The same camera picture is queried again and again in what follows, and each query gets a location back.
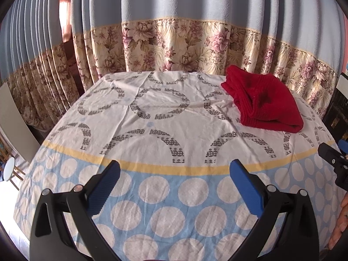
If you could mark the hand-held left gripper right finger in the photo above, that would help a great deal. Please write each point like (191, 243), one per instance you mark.
(246, 187)

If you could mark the person's right hand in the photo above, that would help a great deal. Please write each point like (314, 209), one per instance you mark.
(339, 223)

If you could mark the white panel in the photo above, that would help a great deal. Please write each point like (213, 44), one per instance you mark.
(16, 119)

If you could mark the blue floral curtain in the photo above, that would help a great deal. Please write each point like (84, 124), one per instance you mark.
(190, 32)
(32, 46)

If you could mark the red knitted sweater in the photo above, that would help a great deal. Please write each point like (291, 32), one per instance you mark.
(261, 100)

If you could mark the black and white water dispenser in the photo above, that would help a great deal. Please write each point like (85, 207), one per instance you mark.
(337, 108)

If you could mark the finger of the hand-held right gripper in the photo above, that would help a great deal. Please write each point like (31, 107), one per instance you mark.
(333, 153)

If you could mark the patterned polka dot bed sheet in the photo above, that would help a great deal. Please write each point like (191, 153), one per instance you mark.
(163, 114)

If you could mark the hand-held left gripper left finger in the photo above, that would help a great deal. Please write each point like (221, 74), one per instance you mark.
(104, 185)

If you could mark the white round disc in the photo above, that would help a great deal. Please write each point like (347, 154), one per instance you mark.
(9, 170)

